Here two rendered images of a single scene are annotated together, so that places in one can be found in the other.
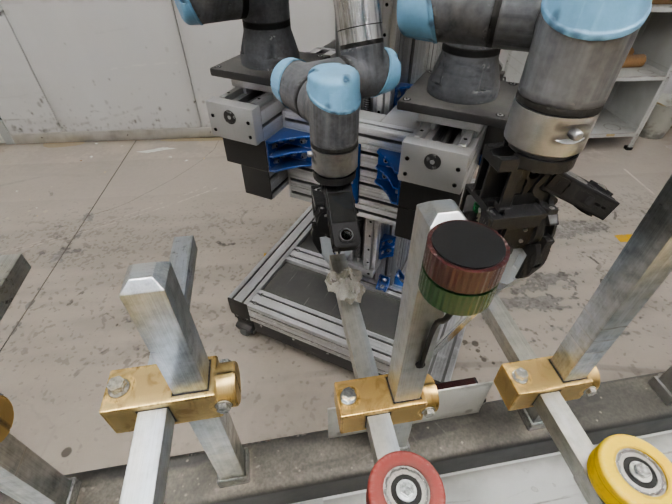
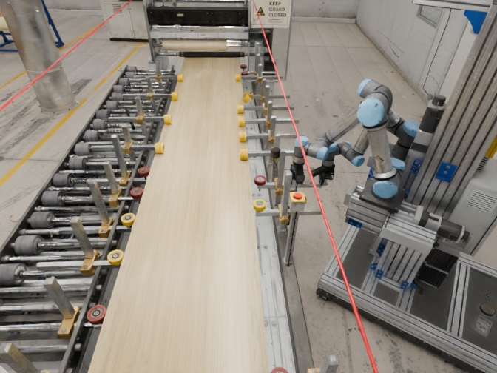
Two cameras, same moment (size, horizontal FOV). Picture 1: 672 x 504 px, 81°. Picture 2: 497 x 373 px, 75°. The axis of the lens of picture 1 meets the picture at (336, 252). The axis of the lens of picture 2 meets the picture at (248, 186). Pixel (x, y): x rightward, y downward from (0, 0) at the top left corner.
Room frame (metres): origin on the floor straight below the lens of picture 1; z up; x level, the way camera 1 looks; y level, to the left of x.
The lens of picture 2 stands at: (0.24, -1.83, 2.27)
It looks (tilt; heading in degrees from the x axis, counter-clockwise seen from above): 39 degrees down; 96
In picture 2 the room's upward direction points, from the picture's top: 1 degrees clockwise
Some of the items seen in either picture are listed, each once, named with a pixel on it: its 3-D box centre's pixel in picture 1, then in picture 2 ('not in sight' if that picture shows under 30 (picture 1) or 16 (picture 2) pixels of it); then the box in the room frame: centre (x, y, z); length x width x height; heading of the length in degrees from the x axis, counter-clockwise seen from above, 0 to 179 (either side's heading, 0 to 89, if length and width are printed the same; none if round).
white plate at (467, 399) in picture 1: (408, 409); not in sight; (0.30, -0.12, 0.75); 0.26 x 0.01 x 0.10; 100
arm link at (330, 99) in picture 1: (332, 108); (330, 150); (0.58, 0.00, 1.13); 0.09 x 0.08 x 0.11; 32
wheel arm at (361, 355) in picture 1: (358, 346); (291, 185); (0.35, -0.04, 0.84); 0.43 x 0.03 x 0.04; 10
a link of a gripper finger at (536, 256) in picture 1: (528, 247); not in sight; (0.35, -0.23, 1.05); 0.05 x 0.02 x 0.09; 10
